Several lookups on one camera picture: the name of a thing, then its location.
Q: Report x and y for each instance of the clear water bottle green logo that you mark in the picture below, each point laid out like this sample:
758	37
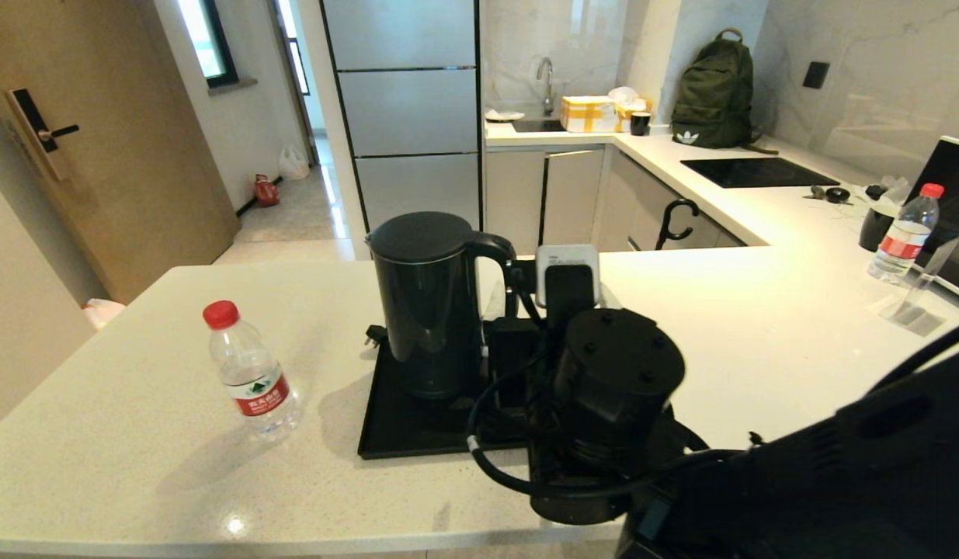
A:
254	380

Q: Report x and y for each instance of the black key fob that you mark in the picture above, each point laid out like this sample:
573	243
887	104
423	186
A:
837	196

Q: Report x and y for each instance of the black electric kettle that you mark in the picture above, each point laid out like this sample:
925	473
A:
425	310

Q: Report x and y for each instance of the dark framed window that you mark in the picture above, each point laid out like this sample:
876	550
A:
219	39

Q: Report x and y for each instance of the black wall socket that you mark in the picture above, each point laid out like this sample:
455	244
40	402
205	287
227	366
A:
815	75

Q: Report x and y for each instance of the dark kitchen sink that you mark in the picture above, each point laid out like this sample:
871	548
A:
537	126

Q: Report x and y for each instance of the chrome sink faucet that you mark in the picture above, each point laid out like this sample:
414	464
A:
547	85

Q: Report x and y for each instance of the clear water bottle red label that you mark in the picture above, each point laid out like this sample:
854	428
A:
902	241

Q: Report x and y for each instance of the black induction cooktop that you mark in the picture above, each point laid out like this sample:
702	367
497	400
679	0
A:
751	172

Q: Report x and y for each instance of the clear acrylic sign holder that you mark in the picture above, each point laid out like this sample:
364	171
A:
910	310

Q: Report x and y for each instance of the wooden door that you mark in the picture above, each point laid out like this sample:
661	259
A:
137	155

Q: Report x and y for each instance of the white box yellow tape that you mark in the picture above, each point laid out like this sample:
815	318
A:
588	115

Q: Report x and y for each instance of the black power plug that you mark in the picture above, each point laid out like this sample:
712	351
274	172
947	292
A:
376	335

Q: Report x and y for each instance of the white framed black appliance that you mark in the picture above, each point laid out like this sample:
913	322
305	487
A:
953	178

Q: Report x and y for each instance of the white plastic bag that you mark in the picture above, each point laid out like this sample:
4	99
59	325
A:
294	164

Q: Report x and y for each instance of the black rectangular serving tray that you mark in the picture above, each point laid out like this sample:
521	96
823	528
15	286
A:
417	427

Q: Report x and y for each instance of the white plate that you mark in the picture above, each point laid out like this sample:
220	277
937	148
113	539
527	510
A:
504	116

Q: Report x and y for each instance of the crumpled clear plastic wrap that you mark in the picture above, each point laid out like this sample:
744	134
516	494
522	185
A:
894	190

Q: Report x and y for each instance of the silver refrigerator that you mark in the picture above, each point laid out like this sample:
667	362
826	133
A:
405	109

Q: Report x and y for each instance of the green backpack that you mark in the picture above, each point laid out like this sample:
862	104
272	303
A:
712	93

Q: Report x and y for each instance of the red bag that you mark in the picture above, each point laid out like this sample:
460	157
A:
267	192

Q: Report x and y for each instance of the black mug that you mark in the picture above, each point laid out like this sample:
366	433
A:
640	124

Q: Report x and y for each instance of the crumpled white bag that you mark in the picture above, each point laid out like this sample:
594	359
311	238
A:
623	95

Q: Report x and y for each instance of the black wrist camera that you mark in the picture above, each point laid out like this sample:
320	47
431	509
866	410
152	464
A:
615	373

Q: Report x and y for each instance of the grey corner cabinet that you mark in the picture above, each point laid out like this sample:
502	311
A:
630	210

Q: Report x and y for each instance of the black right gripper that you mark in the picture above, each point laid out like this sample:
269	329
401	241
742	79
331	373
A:
514	365

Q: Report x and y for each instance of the black cylindrical container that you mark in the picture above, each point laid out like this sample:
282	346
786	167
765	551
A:
873	229

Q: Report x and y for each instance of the grey cabinet door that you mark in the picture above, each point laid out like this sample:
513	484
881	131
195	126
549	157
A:
572	202
514	194

